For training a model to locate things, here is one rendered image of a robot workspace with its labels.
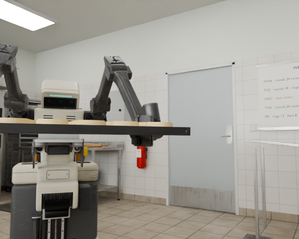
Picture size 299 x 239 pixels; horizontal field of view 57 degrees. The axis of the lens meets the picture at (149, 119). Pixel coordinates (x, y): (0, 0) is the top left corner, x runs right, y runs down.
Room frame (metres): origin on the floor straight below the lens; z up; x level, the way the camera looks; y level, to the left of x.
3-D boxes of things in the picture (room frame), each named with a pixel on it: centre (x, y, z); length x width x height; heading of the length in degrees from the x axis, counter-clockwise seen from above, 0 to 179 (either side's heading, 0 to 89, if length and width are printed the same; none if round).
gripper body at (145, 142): (0.93, 0.01, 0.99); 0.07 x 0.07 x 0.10; 64
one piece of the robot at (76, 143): (1.55, 0.51, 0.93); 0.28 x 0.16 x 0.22; 109
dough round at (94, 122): (0.48, 0.10, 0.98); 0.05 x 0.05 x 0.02
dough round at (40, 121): (0.45, 0.16, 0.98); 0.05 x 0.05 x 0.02
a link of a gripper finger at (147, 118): (0.86, 0.04, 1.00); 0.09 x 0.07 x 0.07; 154
